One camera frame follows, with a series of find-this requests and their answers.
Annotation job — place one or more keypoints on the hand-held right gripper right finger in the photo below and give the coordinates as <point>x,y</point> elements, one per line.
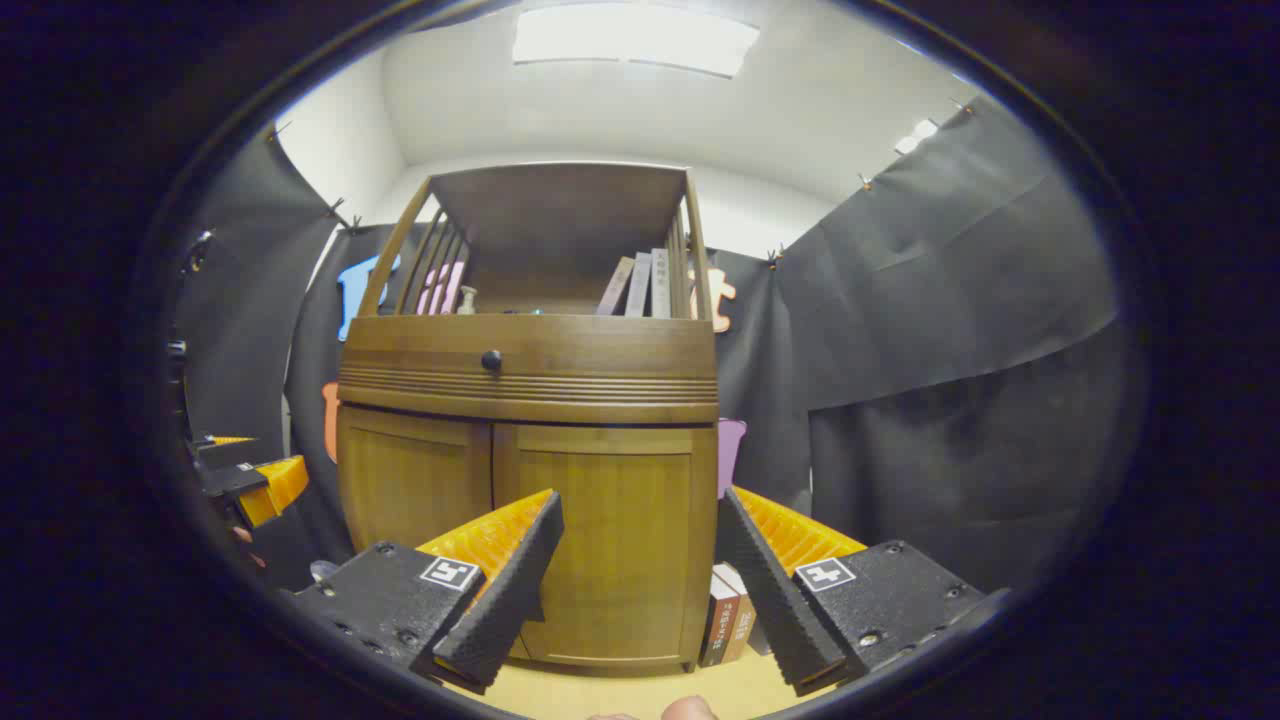
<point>775,600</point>

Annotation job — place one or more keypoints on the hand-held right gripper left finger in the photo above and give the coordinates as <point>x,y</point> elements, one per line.
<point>500,600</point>

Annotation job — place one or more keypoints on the ceiling light panel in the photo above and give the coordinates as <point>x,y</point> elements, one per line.
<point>917,136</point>
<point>635,38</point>

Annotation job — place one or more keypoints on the dark brown spine book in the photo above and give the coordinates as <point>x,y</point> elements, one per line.
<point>719,620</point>

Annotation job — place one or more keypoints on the tan spine book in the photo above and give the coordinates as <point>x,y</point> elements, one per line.
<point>744,615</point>

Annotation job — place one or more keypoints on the wooden cabinet door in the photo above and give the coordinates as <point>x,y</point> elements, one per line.
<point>610,520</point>
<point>410,480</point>

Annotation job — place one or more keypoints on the grey upright book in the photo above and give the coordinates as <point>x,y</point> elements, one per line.
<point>639,286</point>
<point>661,284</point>

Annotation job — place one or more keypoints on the wooden double-door shoe cabinet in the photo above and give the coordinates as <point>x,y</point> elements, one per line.
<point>560,230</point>

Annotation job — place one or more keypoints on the black round drawer knob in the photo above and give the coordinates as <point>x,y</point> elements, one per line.
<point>491,361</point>

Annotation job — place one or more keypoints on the black backdrop cloth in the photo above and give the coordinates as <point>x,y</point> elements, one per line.
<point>950,350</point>

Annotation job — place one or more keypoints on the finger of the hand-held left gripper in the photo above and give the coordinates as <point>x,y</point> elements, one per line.
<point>228,452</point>
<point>265,490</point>

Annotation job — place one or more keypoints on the small beige vase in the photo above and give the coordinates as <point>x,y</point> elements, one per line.
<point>467,300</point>

